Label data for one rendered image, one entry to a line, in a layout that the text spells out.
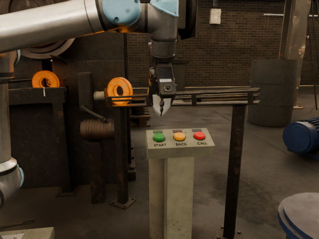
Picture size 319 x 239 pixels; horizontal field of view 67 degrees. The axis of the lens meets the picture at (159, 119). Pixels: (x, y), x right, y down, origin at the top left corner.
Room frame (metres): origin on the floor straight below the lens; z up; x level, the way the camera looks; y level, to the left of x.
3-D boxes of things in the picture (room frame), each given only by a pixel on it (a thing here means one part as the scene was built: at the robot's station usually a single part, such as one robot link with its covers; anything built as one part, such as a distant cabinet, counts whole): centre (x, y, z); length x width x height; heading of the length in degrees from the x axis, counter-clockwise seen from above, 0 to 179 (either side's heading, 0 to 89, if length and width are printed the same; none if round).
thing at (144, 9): (0.68, 0.09, 0.99); 0.11 x 0.11 x 0.08; 3
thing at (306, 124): (2.18, -1.48, 0.17); 0.57 x 0.31 x 0.34; 118
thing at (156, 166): (0.98, -0.01, 0.26); 0.12 x 0.12 x 0.52
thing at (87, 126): (1.38, 0.35, 0.27); 0.22 x 0.13 x 0.53; 98
